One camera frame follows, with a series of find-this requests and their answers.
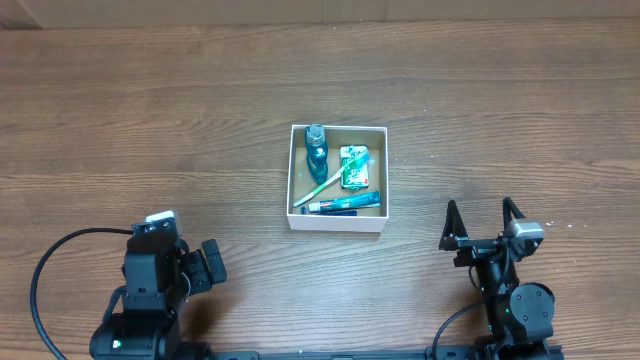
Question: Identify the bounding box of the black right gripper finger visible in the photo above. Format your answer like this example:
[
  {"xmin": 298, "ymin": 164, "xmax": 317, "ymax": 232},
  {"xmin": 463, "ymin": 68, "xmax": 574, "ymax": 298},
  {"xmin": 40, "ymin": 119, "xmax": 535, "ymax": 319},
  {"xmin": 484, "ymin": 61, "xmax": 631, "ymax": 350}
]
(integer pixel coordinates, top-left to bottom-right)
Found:
[
  {"xmin": 502, "ymin": 197, "xmax": 526, "ymax": 230},
  {"xmin": 439, "ymin": 200, "xmax": 469, "ymax": 251}
]

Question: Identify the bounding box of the Colgate toothpaste tube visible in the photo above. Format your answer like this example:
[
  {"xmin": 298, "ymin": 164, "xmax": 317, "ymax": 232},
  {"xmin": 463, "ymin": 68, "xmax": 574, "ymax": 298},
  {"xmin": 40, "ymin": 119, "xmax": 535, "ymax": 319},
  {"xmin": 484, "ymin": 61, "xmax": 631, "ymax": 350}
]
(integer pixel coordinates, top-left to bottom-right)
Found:
[{"xmin": 308, "ymin": 191, "xmax": 380, "ymax": 213}]

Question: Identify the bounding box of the green white toothbrush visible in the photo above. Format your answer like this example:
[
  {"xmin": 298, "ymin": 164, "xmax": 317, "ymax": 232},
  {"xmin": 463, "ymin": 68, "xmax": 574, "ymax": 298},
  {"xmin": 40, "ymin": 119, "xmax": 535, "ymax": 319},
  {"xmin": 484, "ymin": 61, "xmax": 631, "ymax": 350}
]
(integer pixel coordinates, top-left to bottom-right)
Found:
[{"xmin": 293, "ymin": 152, "xmax": 369, "ymax": 207}]

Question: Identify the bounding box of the green soap packet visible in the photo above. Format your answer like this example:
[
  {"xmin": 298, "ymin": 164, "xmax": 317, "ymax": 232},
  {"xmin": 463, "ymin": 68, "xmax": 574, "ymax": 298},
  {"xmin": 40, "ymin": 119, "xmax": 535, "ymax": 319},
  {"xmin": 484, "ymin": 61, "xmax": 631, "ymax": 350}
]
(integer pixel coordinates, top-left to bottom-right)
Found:
[{"xmin": 340, "ymin": 145, "xmax": 369, "ymax": 191}]

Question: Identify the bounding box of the teal mouthwash bottle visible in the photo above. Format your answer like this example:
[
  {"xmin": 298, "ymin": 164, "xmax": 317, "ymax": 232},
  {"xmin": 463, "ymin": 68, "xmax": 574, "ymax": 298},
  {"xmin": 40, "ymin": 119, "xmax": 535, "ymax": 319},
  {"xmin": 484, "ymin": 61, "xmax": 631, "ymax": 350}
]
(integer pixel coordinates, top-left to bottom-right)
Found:
[{"xmin": 304, "ymin": 124, "xmax": 328, "ymax": 185}]

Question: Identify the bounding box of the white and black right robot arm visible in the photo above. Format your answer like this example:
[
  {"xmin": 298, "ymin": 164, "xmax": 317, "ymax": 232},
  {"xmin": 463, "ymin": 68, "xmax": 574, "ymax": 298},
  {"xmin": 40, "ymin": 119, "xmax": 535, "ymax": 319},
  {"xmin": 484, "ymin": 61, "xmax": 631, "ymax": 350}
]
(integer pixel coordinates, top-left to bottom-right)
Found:
[{"xmin": 427, "ymin": 197, "xmax": 563, "ymax": 359}]

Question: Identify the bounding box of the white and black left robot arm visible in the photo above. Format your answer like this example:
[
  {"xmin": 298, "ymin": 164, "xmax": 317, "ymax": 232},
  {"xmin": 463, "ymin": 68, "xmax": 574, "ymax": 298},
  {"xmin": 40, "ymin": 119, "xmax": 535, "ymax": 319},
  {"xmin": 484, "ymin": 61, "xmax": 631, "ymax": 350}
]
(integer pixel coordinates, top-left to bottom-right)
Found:
[{"xmin": 89, "ymin": 233, "xmax": 227, "ymax": 360}]

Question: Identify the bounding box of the white cardboard box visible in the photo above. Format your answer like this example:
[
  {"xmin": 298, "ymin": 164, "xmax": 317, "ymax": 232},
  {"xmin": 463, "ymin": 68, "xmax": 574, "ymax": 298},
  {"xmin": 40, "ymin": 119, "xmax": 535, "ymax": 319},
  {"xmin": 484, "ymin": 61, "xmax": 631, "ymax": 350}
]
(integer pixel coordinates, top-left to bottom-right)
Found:
[{"xmin": 286, "ymin": 125, "xmax": 390, "ymax": 233}]

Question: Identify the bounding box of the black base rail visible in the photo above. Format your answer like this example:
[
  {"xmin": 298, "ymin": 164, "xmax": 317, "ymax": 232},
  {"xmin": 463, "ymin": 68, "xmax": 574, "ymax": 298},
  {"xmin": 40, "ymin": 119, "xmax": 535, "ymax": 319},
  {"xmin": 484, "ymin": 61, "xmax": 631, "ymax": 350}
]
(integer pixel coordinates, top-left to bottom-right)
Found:
[{"xmin": 173, "ymin": 343, "xmax": 565, "ymax": 360}]

